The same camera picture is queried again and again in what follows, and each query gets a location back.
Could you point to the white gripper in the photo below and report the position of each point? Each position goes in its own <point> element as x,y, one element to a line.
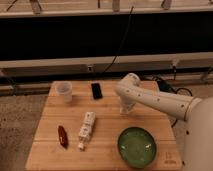
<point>127,105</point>

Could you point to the white sponge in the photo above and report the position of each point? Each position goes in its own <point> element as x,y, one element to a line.
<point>124,111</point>

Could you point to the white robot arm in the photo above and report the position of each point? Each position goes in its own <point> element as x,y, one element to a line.
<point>196,112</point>

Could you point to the black phone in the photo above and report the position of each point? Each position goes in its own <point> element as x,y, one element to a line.
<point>96,90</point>

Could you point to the green plate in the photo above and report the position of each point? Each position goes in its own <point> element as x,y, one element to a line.
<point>137,147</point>

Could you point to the white tube bottle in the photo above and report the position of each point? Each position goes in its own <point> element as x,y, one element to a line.
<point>86,129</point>

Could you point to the clear plastic cup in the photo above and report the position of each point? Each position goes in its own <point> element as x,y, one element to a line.
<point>64,89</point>

